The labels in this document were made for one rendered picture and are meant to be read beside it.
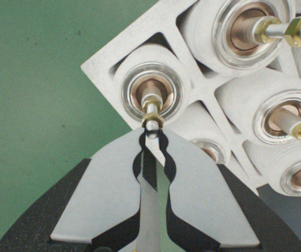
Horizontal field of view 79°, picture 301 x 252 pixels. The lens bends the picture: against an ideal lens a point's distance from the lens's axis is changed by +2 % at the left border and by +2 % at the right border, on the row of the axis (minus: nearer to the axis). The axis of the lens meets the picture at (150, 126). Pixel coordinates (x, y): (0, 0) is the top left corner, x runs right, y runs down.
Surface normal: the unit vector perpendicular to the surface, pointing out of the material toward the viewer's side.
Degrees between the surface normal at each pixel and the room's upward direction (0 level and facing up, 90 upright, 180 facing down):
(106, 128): 0
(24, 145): 0
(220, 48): 4
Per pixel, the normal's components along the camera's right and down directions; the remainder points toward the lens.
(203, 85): 0.00, 0.47
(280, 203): -0.78, -0.55
